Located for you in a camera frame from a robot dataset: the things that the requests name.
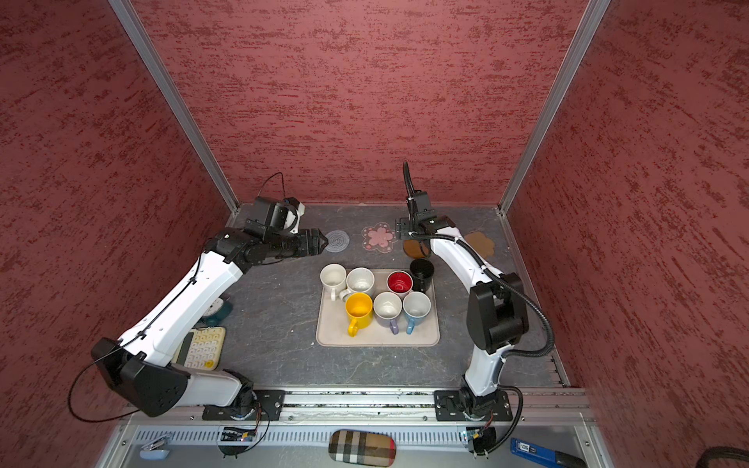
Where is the aluminium rail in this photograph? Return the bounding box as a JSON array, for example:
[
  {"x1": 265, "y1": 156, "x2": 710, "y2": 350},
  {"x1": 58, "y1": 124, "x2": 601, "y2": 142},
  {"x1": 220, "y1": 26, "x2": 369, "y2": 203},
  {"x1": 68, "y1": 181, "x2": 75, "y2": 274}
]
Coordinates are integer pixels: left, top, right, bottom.
[{"x1": 119, "y1": 385, "x2": 595, "y2": 425}]

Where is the black mug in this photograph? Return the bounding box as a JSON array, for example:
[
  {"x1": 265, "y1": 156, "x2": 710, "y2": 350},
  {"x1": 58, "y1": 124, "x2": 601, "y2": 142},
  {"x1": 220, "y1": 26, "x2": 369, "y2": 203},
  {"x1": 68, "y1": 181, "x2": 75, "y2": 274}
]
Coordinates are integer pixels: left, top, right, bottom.
[{"x1": 410, "y1": 259, "x2": 435, "y2": 293}]

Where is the pink flower coaster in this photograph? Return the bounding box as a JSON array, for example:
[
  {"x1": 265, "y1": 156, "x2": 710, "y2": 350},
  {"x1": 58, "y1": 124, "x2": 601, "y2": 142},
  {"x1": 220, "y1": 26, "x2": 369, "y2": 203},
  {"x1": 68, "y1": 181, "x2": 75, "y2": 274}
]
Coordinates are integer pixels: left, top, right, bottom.
[{"x1": 362, "y1": 222, "x2": 397, "y2": 254}]

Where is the lavender handle mug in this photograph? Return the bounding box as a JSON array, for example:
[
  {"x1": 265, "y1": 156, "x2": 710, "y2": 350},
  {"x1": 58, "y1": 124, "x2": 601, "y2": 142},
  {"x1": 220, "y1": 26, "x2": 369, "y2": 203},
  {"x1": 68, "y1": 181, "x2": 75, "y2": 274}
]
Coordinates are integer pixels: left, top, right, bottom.
[{"x1": 374, "y1": 292, "x2": 403, "y2": 335}]

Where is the grey woven round coaster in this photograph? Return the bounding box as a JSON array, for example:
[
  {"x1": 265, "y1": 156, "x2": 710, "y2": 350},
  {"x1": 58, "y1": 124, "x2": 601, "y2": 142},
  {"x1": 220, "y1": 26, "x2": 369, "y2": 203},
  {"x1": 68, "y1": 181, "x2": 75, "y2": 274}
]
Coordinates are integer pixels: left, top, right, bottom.
[{"x1": 325, "y1": 230, "x2": 350, "y2": 254}]

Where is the brown cork round coaster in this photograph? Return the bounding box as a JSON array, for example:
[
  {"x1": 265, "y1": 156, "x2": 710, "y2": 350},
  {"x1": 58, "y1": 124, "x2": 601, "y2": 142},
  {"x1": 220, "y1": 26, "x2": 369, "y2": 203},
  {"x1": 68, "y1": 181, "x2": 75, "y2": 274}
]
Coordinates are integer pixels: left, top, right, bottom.
[{"x1": 403, "y1": 240, "x2": 431, "y2": 259}]

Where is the red inside white mug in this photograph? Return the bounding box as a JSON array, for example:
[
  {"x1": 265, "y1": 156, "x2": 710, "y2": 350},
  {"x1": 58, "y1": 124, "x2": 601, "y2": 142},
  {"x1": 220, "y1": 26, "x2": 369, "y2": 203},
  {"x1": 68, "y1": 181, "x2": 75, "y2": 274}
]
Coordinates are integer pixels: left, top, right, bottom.
[{"x1": 386, "y1": 270, "x2": 414, "y2": 298}]

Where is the beige rectangular tray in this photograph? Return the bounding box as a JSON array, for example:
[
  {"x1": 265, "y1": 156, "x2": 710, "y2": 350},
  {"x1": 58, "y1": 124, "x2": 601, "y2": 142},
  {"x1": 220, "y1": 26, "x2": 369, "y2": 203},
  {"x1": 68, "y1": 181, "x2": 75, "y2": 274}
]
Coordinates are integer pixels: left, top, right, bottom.
[{"x1": 316, "y1": 269, "x2": 440, "y2": 347}]

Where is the blue tool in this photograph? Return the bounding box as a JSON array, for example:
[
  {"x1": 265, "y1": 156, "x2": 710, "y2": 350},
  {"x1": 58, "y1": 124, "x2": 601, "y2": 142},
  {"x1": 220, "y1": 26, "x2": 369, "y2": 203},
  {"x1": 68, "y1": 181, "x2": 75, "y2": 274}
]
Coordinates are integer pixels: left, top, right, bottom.
[{"x1": 510, "y1": 438, "x2": 587, "y2": 468}]

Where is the circuit board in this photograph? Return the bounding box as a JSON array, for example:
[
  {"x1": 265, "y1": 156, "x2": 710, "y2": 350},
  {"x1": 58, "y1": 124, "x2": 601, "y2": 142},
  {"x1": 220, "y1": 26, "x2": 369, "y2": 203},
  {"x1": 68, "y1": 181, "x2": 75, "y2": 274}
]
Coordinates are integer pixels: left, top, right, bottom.
[
  {"x1": 220, "y1": 427, "x2": 257, "y2": 444},
  {"x1": 463, "y1": 427, "x2": 497, "y2": 446}
]

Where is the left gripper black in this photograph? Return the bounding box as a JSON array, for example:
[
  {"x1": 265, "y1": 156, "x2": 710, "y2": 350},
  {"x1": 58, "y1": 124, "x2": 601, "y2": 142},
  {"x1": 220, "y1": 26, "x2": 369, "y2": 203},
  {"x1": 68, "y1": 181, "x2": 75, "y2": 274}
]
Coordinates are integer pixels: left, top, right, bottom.
[{"x1": 265, "y1": 229, "x2": 328, "y2": 259}]

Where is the right circuit board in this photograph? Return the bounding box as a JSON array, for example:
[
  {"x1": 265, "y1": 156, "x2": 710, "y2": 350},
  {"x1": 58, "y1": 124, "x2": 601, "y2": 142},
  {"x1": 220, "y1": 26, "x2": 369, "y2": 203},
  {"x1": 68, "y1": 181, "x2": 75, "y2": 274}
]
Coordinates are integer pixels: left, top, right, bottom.
[{"x1": 463, "y1": 427, "x2": 497, "y2": 446}]

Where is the light blue mug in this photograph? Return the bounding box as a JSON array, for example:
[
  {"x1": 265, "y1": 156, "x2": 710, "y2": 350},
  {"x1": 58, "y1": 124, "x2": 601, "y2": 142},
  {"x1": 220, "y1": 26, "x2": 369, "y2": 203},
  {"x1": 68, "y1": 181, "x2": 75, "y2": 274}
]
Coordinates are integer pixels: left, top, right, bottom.
[{"x1": 403, "y1": 292, "x2": 432, "y2": 335}]

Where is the small stapler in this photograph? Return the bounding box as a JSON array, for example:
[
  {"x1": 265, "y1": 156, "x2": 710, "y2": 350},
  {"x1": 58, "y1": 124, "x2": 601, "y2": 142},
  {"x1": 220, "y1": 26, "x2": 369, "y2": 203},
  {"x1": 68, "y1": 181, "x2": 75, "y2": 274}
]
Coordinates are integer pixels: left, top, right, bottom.
[{"x1": 138, "y1": 435, "x2": 171, "y2": 461}]

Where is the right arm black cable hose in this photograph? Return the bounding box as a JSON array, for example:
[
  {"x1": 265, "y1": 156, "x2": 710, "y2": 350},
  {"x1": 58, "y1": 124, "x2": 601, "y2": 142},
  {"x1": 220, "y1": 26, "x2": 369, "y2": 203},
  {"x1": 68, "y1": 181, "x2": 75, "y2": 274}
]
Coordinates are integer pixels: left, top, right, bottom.
[{"x1": 402, "y1": 162, "x2": 556, "y2": 454}]

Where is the cream calculator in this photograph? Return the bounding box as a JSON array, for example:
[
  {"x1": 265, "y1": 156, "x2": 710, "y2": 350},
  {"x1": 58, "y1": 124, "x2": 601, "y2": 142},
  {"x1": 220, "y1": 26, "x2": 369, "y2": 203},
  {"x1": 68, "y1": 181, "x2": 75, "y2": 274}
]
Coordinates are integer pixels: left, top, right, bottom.
[{"x1": 172, "y1": 327, "x2": 226, "y2": 372}]

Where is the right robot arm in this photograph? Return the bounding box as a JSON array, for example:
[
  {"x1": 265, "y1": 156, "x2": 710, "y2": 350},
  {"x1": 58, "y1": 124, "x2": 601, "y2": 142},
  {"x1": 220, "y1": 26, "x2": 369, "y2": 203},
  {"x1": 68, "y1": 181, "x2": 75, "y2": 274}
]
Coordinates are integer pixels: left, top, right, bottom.
[{"x1": 396, "y1": 216, "x2": 529, "y2": 418}]

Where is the left circuit board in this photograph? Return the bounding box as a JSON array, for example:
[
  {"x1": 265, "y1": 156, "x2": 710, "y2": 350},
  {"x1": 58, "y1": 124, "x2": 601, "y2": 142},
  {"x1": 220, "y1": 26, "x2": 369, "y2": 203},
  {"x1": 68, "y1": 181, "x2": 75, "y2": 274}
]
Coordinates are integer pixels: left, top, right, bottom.
[{"x1": 220, "y1": 427, "x2": 257, "y2": 444}]

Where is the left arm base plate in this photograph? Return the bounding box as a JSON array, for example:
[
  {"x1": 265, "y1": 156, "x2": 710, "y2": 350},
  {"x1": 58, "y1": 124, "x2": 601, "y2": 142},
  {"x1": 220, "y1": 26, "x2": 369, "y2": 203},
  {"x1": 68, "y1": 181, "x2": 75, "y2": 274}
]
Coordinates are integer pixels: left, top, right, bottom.
[{"x1": 202, "y1": 389, "x2": 287, "y2": 423}]

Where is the plaid glasses case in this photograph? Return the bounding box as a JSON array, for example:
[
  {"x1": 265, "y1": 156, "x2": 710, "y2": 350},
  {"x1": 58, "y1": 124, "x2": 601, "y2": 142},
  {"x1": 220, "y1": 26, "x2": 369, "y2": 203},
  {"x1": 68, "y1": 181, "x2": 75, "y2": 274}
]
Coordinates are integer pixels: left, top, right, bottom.
[{"x1": 328, "y1": 429, "x2": 397, "y2": 467}]

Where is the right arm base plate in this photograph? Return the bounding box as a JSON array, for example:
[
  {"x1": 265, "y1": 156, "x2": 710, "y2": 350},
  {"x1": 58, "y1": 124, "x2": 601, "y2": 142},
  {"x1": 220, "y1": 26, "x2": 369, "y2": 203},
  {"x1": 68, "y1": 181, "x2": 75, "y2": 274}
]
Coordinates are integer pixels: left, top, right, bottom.
[{"x1": 433, "y1": 388, "x2": 513, "y2": 422}]

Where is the cream white mug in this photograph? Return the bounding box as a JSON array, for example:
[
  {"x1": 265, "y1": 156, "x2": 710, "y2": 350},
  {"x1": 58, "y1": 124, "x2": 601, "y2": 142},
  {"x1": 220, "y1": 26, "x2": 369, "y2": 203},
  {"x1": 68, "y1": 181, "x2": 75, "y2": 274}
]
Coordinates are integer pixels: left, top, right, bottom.
[{"x1": 320, "y1": 263, "x2": 347, "y2": 301}]

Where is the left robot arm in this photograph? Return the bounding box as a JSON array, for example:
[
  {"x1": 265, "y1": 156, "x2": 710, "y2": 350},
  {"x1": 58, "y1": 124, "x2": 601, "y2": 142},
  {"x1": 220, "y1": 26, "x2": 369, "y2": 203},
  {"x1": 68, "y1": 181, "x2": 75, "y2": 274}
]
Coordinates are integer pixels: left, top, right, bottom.
[{"x1": 92, "y1": 228, "x2": 328, "y2": 420}]

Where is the white speckled mug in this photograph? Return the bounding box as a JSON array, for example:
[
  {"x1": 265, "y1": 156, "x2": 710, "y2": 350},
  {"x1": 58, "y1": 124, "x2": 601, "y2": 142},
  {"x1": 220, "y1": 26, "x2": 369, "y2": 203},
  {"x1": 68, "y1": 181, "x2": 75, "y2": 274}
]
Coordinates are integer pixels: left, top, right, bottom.
[{"x1": 339, "y1": 267, "x2": 376, "y2": 301}]

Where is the yellow mug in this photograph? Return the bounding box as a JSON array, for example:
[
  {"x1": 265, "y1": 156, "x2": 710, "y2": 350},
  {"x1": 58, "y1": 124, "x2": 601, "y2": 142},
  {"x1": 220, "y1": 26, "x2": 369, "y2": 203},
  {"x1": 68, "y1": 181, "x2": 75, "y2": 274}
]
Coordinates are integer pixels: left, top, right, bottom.
[{"x1": 345, "y1": 292, "x2": 374, "y2": 337}]

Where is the brown wooden flower coaster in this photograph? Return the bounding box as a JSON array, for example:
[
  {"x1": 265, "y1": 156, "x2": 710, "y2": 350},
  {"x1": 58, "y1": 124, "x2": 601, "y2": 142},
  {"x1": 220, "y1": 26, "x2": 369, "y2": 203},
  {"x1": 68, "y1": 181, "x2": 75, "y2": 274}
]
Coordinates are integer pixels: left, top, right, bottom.
[{"x1": 464, "y1": 231, "x2": 495, "y2": 259}]

